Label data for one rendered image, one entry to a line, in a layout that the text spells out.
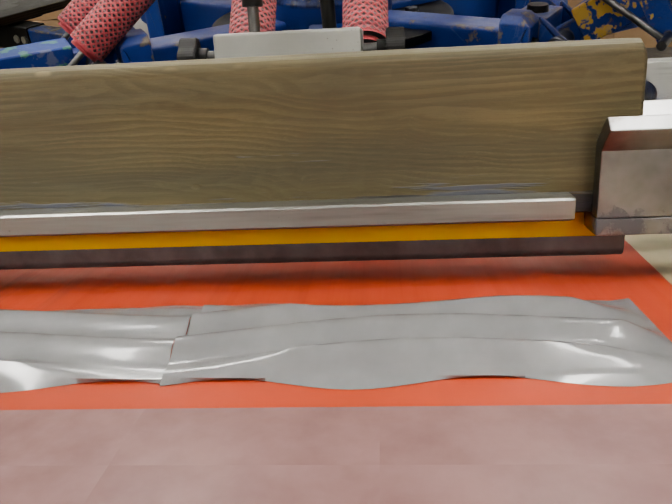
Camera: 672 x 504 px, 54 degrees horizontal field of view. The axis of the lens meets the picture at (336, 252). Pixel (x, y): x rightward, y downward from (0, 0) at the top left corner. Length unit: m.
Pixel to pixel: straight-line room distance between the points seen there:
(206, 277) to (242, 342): 0.10
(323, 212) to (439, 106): 0.07
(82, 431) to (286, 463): 0.07
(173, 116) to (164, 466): 0.17
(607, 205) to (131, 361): 0.21
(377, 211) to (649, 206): 0.12
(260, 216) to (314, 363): 0.09
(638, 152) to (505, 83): 0.06
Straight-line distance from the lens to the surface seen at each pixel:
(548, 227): 0.33
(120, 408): 0.23
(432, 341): 0.24
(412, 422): 0.20
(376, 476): 0.18
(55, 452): 0.22
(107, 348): 0.26
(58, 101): 0.34
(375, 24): 0.73
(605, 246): 0.34
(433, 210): 0.30
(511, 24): 0.92
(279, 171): 0.31
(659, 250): 0.38
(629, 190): 0.31
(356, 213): 0.30
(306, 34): 0.58
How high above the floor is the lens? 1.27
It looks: 33 degrees down
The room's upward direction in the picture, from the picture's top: 4 degrees counter-clockwise
